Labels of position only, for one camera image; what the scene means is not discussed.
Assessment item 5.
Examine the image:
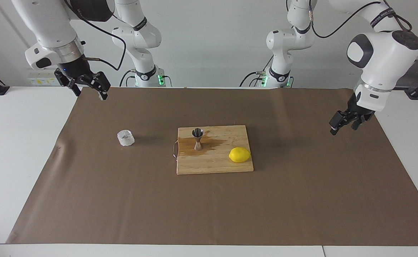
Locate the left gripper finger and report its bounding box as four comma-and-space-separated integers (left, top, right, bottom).
352, 115, 368, 131
330, 111, 352, 136

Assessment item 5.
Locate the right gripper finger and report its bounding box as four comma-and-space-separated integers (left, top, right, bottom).
88, 71, 111, 101
55, 69, 82, 97

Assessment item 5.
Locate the clear textured small cup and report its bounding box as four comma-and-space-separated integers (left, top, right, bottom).
117, 130, 135, 146

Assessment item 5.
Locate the steel double jigger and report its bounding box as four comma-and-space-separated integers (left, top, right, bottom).
192, 128, 204, 151

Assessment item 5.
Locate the yellow lemon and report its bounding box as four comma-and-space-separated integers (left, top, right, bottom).
229, 147, 251, 163

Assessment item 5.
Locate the brown paper table mat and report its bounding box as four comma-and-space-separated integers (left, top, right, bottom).
6, 87, 418, 247

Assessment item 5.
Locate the wooden cutting board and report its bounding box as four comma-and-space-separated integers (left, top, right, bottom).
172, 125, 254, 175

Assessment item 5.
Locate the black right base cable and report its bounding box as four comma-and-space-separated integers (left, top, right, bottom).
119, 69, 136, 87

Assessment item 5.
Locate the black base cable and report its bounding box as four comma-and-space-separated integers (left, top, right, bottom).
240, 71, 266, 87
119, 69, 136, 87

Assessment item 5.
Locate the white wall socket strip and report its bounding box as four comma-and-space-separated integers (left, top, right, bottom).
27, 69, 62, 86

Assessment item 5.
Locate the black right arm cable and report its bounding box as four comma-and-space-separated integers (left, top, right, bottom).
65, 0, 127, 71

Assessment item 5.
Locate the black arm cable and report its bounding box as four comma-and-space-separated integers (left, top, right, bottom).
307, 0, 413, 39
65, 0, 127, 71

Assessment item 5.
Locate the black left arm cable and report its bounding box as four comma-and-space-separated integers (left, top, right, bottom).
307, 0, 413, 39

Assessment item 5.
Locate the black left base cable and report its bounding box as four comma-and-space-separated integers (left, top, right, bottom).
240, 71, 266, 87

